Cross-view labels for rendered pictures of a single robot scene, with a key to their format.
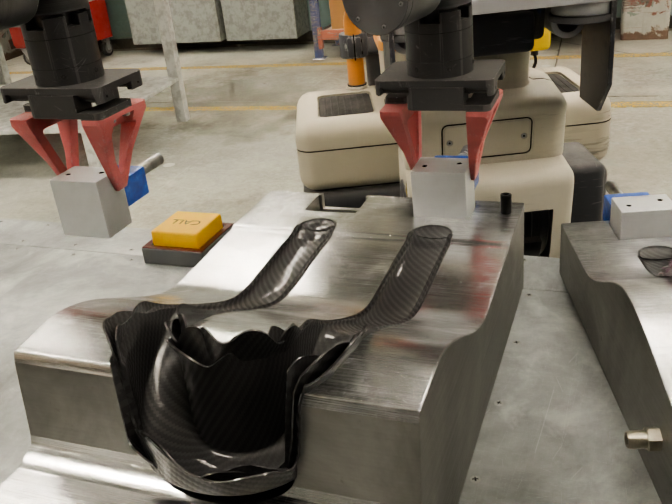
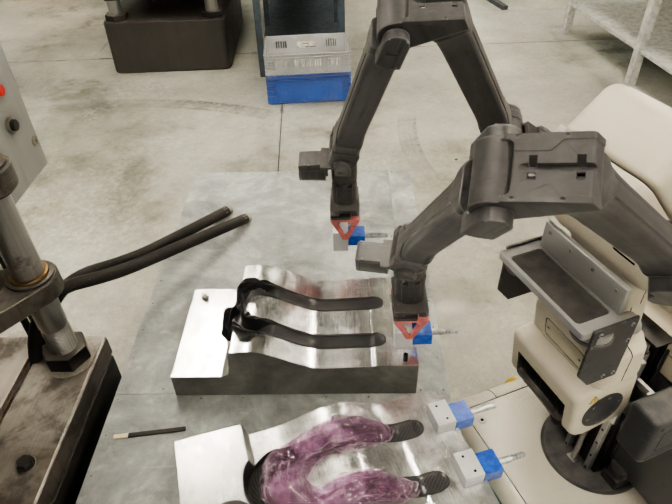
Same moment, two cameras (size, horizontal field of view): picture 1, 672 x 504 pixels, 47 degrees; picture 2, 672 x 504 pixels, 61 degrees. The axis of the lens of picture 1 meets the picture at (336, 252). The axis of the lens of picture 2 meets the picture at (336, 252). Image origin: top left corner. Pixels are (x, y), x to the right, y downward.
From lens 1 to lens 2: 1.03 m
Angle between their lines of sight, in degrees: 58
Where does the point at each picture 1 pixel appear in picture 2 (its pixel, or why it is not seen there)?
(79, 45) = (339, 194)
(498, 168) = (559, 361)
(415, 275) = (348, 343)
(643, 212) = (431, 412)
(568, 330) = not seen: hidden behind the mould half
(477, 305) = (327, 364)
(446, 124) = (548, 318)
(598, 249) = (412, 404)
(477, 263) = (357, 359)
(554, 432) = not seen: hidden behind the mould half
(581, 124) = not seen: outside the picture
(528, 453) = (300, 409)
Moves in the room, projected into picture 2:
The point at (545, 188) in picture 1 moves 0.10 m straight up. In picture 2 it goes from (562, 391) to (574, 361)
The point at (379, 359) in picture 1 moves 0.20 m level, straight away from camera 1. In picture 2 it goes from (248, 339) to (343, 313)
